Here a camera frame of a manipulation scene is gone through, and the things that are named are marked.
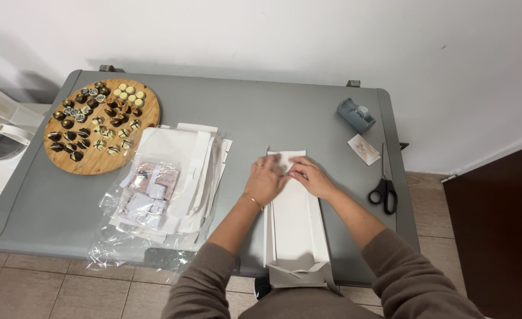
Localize grey tape dispenser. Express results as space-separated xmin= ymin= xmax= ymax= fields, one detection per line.
xmin=336 ymin=97 xmax=377 ymax=134

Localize person's lap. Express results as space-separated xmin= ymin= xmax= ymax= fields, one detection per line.
xmin=238 ymin=287 xmax=386 ymax=319

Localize gold bracelet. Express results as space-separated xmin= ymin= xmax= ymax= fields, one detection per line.
xmin=242 ymin=193 xmax=264 ymax=211

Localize packet of white cards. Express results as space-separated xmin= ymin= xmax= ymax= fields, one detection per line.
xmin=118 ymin=191 xmax=169 ymax=231

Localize long white cardboard box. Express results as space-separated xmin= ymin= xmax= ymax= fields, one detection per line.
xmin=263 ymin=150 xmax=340 ymax=294

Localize white appliance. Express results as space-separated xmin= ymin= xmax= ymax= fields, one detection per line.
xmin=0 ymin=75 xmax=52 ymax=203

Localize clear plastic bag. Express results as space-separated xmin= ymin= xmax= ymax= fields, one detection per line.
xmin=86 ymin=128 xmax=227 ymax=272

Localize black-handled scissors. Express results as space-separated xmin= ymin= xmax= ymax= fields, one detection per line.
xmin=367 ymin=143 xmax=398 ymax=215

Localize group of assorted chocolates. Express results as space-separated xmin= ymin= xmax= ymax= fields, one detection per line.
xmin=48 ymin=82 xmax=146 ymax=162

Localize packet of pink cards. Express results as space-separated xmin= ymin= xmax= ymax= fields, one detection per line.
xmin=128 ymin=159 xmax=180 ymax=201

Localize person's black shoe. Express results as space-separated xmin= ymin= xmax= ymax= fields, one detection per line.
xmin=253 ymin=277 xmax=273 ymax=301

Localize round wooden board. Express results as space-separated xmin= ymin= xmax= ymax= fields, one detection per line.
xmin=43 ymin=78 xmax=161 ymax=175

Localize dark brown door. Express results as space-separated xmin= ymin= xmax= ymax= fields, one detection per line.
xmin=442 ymin=139 xmax=522 ymax=319

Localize small beige printed card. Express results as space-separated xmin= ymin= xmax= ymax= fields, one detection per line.
xmin=347 ymin=134 xmax=381 ymax=166

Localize person's left hand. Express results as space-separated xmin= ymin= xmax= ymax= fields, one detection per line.
xmin=243 ymin=154 xmax=291 ymax=208

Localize person's right hand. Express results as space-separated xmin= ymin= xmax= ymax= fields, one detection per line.
xmin=286 ymin=156 xmax=340 ymax=200

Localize stack of flat white cartons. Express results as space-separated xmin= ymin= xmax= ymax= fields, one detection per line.
xmin=110 ymin=123 xmax=233 ymax=245

